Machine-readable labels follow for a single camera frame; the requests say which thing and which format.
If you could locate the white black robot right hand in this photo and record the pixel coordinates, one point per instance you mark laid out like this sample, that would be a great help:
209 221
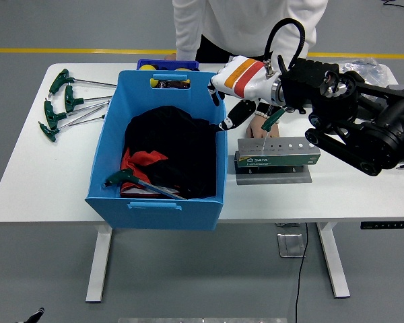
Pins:
245 79

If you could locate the person's left hand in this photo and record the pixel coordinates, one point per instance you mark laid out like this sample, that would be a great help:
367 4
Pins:
254 129

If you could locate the person's right hand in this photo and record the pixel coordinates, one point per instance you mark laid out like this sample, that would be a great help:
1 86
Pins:
171 57

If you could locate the black white robot left hand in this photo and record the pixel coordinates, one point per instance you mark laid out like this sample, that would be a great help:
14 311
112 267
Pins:
36 314

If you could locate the metal hex key rack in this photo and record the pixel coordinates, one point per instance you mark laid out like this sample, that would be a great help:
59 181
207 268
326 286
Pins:
272 161

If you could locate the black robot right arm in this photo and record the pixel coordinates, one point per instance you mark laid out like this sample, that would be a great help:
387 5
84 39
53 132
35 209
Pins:
373 134

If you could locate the person's right forearm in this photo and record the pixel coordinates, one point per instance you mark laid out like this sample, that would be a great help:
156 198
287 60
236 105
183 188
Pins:
186 47

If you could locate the light blue storage box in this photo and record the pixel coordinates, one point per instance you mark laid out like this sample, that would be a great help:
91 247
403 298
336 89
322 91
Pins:
155 215

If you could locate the dark blue plastic bin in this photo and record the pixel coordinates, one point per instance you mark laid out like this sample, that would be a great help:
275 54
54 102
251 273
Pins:
168 64

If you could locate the yellow ball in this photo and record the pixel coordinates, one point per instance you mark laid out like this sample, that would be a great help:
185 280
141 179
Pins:
182 69
147 67

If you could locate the dark brown object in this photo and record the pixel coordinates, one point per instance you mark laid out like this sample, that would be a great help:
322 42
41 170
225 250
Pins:
175 84

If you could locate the person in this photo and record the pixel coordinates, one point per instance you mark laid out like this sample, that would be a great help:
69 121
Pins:
239 23

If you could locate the black cloth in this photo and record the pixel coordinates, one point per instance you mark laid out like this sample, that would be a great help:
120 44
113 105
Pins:
175 134

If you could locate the white table leg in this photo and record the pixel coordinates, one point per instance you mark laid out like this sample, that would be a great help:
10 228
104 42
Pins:
335 266
99 266

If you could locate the red cloth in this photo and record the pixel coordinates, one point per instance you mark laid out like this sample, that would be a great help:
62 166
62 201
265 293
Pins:
138 159

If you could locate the clear plastic parts bag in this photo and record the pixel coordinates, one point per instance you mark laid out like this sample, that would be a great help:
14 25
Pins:
363 67

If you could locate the metal floor plate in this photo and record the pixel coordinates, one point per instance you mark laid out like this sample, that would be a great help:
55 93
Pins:
291 245

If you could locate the black table control panel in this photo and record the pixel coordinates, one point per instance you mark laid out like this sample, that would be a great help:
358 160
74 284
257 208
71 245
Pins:
385 225

